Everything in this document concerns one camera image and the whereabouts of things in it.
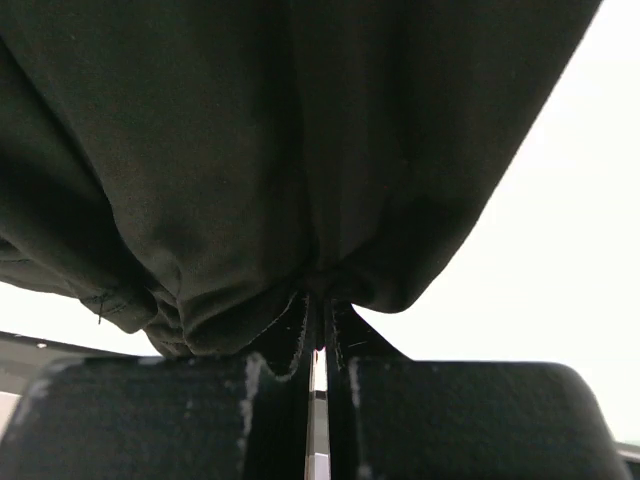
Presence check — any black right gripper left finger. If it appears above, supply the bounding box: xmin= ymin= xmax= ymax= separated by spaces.
xmin=1 ymin=294 xmax=315 ymax=479

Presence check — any black t shirt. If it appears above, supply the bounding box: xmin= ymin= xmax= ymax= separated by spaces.
xmin=1 ymin=1 xmax=599 ymax=356

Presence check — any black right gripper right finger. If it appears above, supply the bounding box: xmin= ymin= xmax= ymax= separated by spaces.
xmin=323 ymin=301 xmax=630 ymax=479

